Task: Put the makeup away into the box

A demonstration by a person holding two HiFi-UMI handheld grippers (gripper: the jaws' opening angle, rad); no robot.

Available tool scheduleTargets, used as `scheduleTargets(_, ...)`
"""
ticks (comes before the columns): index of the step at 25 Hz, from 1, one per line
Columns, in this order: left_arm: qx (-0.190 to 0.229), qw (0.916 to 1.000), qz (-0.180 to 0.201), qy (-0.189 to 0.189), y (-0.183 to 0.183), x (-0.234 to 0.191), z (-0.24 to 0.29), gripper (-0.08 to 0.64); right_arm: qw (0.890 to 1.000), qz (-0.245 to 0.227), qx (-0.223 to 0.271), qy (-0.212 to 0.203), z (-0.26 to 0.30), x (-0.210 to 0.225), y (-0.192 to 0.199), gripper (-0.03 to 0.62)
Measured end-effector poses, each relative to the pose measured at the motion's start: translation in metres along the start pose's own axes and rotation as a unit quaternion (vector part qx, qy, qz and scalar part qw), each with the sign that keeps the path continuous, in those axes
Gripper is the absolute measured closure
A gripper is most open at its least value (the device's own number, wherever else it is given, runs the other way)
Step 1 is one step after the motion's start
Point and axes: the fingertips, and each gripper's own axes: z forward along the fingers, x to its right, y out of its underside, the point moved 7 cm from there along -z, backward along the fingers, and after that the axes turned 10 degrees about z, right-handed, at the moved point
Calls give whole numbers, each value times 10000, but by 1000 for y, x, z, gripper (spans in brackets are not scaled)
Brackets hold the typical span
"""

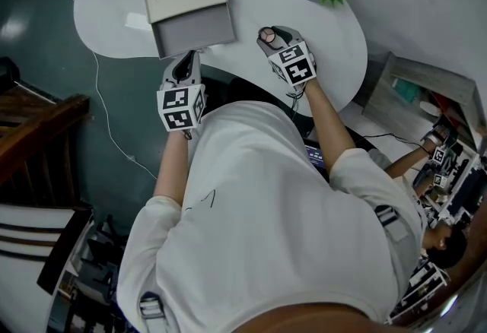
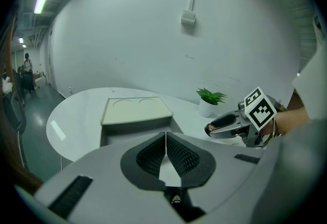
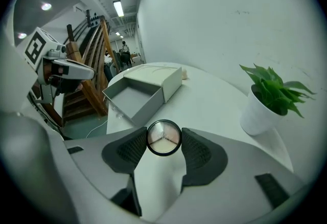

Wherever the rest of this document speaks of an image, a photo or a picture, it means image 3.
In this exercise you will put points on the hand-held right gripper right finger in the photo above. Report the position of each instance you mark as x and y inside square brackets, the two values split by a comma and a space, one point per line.
[199, 151]

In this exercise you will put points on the small beige object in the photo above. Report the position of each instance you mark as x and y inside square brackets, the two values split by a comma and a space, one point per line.
[185, 75]

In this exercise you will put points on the person's left hand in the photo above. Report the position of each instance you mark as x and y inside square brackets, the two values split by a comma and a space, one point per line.
[65, 85]

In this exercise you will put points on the round black makeup compact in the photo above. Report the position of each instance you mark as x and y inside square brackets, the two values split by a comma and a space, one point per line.
[163, 138]

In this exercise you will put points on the grey white drawer box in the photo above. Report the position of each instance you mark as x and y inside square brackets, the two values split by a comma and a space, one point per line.
[138, 97]

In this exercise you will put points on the wooden staircase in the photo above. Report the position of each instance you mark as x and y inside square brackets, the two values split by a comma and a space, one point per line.
[93, 90]

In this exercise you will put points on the round ceiling light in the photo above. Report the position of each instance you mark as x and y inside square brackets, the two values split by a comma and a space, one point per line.
[46, 6]
[22, 35]

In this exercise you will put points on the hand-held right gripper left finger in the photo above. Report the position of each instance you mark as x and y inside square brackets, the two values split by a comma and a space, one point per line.
[122, 151]

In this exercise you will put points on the green plant in white pot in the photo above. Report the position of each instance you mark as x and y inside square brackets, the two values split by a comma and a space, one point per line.
[260, 110]

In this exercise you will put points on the long ceiling light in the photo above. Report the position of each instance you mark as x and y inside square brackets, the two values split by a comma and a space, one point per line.
[118, 8]

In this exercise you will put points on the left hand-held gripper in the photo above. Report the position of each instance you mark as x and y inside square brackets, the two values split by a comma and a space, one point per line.
[34, 47]

